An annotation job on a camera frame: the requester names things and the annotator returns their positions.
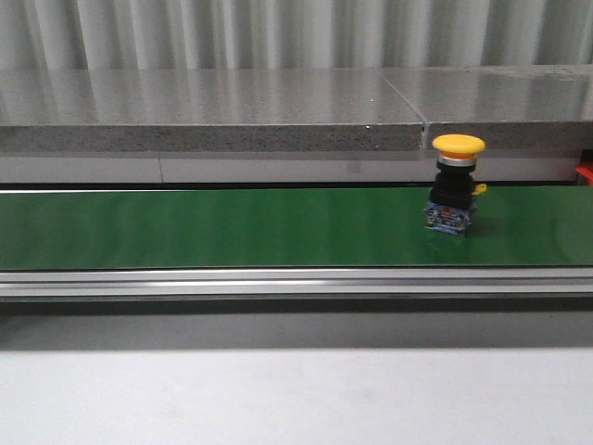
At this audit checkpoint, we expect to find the yellow push button back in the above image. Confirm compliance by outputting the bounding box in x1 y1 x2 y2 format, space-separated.
423 133 487 236

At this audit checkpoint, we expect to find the grey stone slab left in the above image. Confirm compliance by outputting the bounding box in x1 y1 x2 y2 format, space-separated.
1 69 423 154

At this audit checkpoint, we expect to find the grey stone slab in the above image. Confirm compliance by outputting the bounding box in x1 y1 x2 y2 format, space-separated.
380 65 592 157
1 69 423 154

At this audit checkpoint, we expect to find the grey stone slab right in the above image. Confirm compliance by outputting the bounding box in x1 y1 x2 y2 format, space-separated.
380 65 592 157

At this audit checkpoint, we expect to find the green conveyor belt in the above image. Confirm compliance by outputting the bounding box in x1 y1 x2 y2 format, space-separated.
1 185 592 270

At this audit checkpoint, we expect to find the red plastic tray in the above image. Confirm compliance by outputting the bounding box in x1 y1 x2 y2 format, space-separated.
575 161 593 186

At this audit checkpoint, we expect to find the white corrugated curtain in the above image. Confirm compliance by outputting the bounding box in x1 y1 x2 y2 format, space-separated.
1 1 592 70

